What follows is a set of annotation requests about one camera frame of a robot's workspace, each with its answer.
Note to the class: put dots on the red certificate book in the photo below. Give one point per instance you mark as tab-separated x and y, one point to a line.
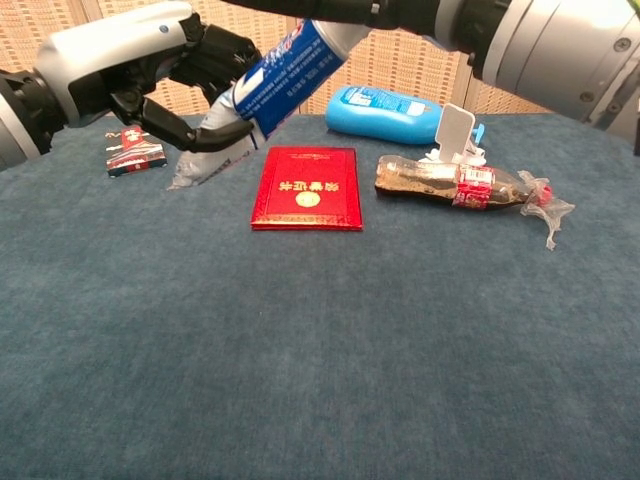
305	170

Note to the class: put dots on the blue plastic lotion bottle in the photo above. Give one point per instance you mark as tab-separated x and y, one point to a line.
370	117

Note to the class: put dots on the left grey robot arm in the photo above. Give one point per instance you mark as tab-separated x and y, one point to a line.
15	130

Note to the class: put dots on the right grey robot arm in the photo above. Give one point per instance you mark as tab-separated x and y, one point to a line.
550	50

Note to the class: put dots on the red black card box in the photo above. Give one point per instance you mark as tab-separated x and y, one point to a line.
135	152

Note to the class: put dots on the dark blue tablecloth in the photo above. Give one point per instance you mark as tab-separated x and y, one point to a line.
320	360

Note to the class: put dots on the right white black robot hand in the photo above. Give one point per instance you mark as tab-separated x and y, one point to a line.
390	15

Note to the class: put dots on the white phone stand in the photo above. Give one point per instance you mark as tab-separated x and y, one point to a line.
456	129

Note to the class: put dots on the cola bottle with red label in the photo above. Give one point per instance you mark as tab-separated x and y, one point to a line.
415	177

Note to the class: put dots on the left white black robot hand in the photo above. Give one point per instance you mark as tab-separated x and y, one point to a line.
115	45

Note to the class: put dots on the blue white toothpaste tube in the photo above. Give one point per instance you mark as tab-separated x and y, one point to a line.
290	75

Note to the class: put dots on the clear crumpled plastic wrap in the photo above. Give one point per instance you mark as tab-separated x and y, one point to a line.
548	210

